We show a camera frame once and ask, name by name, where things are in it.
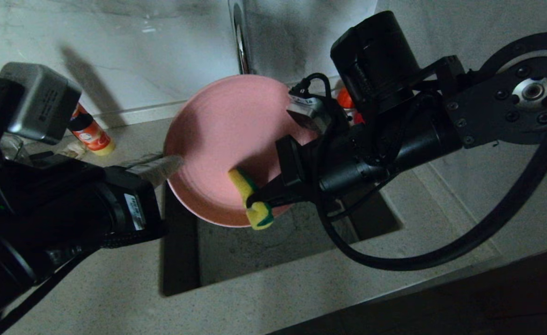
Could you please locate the pink plate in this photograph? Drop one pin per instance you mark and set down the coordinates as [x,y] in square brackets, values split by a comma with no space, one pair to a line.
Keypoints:
[222,135]

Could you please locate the orange-red tomato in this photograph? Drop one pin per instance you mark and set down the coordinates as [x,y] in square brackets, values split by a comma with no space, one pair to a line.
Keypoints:
[345,97]

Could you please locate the orange detergent bottle yellow cap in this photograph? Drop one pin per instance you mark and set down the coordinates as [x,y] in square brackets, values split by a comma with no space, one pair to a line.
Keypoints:
[91,135]

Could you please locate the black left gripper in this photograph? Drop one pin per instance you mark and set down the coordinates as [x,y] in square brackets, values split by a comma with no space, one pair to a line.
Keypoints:
[133,209]

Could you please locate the chrome faucet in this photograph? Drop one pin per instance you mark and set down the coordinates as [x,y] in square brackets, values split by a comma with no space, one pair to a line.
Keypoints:
[241,42]

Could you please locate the crumpled beige tissue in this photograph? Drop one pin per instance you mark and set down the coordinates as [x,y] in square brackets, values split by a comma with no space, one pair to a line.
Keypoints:
[70,150]

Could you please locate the stainless steel sink basin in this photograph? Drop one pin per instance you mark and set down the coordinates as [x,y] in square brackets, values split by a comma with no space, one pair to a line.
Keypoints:
[254,260]

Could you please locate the red apple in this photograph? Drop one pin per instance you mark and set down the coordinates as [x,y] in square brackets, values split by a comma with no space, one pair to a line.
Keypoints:
[358,118]

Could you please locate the clear glass measuring cup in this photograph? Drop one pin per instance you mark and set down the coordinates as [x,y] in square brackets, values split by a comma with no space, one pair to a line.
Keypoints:
[12,146]

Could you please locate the green and yellow sponge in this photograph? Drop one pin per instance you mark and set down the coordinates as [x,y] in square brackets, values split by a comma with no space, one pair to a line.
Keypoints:
[257,218]

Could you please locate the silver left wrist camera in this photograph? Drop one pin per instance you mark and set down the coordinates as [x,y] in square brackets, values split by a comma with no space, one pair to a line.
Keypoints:
[40,102]

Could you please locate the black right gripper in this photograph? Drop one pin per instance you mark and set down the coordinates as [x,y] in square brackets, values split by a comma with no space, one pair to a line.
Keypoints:
[338,163]

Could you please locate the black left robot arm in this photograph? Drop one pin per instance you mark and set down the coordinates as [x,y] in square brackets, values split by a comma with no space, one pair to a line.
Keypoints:
[31,209]

